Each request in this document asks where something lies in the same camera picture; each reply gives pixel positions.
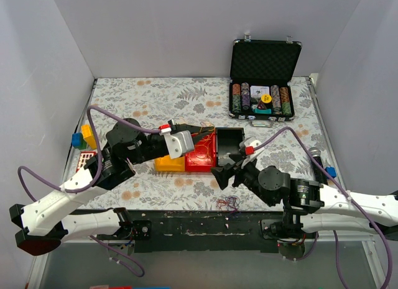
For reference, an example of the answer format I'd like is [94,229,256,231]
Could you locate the stacked colourful toy bricks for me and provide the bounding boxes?
[71,124,97,150]

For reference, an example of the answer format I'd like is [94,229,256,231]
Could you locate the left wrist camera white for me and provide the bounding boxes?
[163,131,195,159]

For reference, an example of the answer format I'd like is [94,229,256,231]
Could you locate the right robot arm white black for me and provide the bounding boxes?
[211,154,397,240]

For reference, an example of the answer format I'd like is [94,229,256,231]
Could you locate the black plastic bin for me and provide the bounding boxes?
[215,127,245,167]

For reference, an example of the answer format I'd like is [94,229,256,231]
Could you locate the black handheld microphone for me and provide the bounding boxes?
[308,147,328,185]

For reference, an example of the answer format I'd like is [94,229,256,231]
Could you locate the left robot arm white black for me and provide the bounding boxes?
[9,118,214,256]

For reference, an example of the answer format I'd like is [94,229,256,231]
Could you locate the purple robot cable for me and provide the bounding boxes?
[251,127,391,289]
[17,105,172,277]

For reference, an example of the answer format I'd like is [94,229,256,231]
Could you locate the leftover red purple wire tangle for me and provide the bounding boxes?
[216,195,241,214]

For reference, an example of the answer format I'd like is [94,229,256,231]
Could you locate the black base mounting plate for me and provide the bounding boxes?
[96,209,321,254]

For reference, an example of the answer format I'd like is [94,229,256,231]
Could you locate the red white toy brick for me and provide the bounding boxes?
[76,151,96,172]

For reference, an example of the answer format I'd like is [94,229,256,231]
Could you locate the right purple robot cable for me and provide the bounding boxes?
[251,127,391,289]

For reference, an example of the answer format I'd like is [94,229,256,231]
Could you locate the yellow plastic bin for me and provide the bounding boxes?
[154,155,185,172]

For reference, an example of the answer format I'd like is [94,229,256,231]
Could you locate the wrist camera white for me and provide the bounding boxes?
[239,137,264,168]
[163,131,195,159]

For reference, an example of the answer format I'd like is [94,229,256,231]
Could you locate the aluminium frame rail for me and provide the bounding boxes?
[37,232,106,244]

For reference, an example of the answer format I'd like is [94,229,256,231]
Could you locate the floral patterned table mat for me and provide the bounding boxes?
[86,77,336,211]

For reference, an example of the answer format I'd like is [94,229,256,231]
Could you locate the small blue block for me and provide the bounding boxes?
[325,167,337,178]

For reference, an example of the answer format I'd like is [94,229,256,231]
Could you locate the black poker chip case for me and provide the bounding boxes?
[229,36,302,123]

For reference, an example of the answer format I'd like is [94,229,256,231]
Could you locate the red plastic bin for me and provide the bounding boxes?
[185,127,216,173]

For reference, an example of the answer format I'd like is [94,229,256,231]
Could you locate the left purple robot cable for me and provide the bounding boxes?
[17,105,172,277]

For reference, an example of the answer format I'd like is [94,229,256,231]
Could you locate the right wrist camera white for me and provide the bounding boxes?
[239,137,264,168]

